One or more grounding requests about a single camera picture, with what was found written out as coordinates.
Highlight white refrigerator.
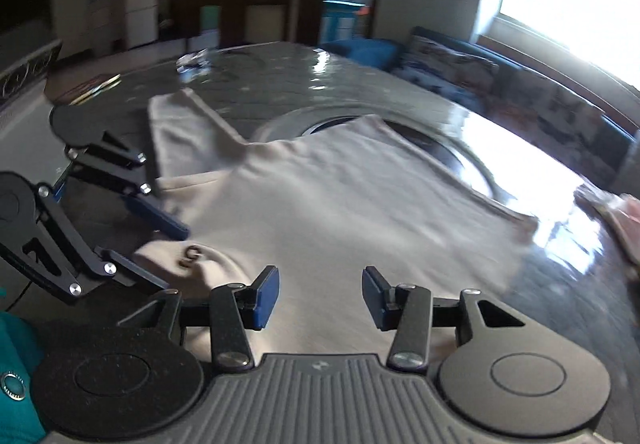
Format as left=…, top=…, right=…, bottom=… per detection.
left=125, top=0, right=157, bottom=49

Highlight butterfly cushion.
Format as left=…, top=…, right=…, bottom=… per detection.
left=392, top=35, right=499, bottom=112
left=489, top=69, right=630, bottom=187

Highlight blue white cabinet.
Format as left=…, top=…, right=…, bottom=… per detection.
left=319, top=0, right=369, bottom=44

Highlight clear-lens eyeglasses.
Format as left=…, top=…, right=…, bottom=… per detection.
left=176, top=49, right=245, bottom=74

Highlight right butterfly cushion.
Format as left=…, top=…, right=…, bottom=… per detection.
left=489, top=69, right=630, bottom=187

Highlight round black induction cooktop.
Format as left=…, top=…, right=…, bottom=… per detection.
left=252, top=104, right=514, bottom=205

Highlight teal sleeve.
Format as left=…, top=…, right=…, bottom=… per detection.
left=0, top=312, right=46, bottom=444

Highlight left butterfly cushion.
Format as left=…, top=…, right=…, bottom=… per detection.
left=392, top=35, right=499, bottom=112

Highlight cream white garment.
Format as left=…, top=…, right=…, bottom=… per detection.
left=134, top=89, right=538, bottom=355

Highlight blue sofa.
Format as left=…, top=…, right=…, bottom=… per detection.
left=320, top=26, right=634, bottom=189

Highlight pink item in bag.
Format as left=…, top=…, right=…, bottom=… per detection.
left=574, top=183, right=640, bottom=268

